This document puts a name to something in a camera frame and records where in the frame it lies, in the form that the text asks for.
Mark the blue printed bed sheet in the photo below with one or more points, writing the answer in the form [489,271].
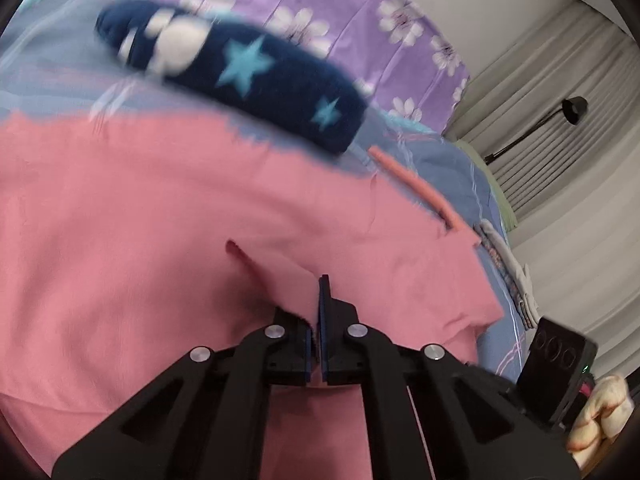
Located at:
[50,60]

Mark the beige curtain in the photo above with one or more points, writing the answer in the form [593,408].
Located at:
[565,200]

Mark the folded coral cloth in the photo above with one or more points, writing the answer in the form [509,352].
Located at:
[425,192]

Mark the purple floral pillow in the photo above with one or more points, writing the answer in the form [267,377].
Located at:
[350,15]

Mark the navy star print plush blanket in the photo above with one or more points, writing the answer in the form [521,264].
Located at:
[260,80]

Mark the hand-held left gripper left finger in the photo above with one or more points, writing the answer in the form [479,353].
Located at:
[306,355]

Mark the folded patterned cloth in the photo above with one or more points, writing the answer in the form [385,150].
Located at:
[510,270]

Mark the black floor lamp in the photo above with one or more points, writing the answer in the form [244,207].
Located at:
[572,109]

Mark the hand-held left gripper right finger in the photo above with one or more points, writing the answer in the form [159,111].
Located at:
[323,330]

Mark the green sheet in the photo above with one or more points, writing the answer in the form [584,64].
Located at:
[495,185]

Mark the pink garment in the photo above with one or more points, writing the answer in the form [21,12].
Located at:
[150,220]

